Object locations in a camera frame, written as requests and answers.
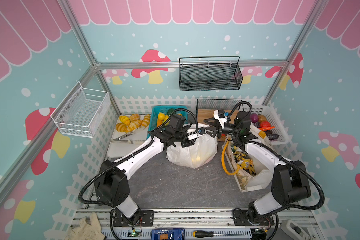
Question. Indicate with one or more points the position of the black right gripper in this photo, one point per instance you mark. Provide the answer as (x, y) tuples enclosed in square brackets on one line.
[(221, 123)]

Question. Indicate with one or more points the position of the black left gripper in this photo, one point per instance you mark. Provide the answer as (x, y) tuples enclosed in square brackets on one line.
[(188, 143)]

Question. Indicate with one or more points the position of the yellow black snack bag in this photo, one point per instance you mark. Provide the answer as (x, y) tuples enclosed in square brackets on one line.
[(245, 162)]

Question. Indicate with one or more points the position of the white plastic grocery bag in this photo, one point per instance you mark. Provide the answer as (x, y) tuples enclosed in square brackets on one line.
[(197, 155)]

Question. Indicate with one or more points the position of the white canvas tote bag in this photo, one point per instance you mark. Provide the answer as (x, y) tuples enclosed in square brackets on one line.
[(260, 151)]

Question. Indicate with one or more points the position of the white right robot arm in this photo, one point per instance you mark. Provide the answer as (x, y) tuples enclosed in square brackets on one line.
[(292, 186)]

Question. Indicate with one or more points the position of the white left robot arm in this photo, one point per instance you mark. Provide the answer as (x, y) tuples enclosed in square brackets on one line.
[(110, 187)]

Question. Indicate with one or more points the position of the purple onion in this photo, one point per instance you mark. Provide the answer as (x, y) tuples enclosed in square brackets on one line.
[(254, 118)]

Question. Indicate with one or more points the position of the yellow lemon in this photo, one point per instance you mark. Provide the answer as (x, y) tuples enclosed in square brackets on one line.
[(161, 116)]

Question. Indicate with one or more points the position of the teal plastic fruit basket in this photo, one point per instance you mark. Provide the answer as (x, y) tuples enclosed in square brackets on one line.
[(161, 109)]

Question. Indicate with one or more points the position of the brown potato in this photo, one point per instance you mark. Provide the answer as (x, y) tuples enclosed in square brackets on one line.
[(261, 118)]

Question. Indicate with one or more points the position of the orange carrot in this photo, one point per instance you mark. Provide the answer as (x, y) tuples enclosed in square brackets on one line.
[(266, 128)]

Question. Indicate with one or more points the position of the red pepper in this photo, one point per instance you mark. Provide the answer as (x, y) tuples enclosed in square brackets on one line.
[(264, 124)]

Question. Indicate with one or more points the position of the black mesh wooden shelf rack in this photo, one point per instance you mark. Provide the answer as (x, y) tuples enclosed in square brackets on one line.
[(206, 107)]

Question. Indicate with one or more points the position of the dark eggplant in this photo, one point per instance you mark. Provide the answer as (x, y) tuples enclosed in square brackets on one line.
[(273, 137)]

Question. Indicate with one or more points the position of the bread loaf pile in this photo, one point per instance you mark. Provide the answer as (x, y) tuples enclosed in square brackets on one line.
[(130, 123)]

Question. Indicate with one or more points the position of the white plastic vegetable basket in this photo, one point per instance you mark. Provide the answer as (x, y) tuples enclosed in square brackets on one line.
[(275, 121)]

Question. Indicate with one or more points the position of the white bread tray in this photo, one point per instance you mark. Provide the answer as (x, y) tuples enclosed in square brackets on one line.
[(118, 150)]

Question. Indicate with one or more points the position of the metal tongs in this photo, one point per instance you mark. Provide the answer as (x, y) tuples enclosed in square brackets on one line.
[(123, 138)]

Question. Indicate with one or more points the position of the black orange screwdriver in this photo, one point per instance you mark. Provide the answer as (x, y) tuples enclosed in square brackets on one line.
[(209, 234)]

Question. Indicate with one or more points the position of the beige cloth rag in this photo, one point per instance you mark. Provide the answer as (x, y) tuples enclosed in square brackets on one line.
[(85, 231)]

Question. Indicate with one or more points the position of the black wall mesh basket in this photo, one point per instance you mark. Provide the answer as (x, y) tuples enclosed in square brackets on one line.
[(210, 73)]

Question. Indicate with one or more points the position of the white wall wire basket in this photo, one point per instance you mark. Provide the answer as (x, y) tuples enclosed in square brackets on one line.
[(81, 112)]

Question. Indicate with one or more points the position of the blue box on rail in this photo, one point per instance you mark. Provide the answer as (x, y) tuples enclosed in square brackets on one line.
[(168, 234)]

